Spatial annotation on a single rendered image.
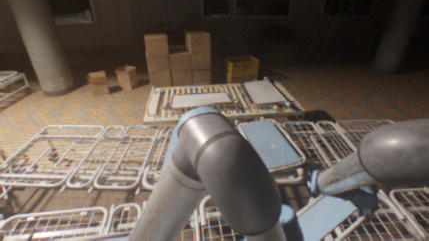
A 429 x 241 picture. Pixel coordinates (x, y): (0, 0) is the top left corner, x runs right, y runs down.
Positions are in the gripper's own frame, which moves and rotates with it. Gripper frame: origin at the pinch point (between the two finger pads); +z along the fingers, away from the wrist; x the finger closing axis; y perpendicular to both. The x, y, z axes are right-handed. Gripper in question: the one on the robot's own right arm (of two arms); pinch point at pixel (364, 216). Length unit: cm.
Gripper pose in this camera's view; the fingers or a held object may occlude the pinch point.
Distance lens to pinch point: 136.2
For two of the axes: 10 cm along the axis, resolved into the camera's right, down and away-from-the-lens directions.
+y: -8.5, 4.6, -2.5
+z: 3.7, 8.7, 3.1
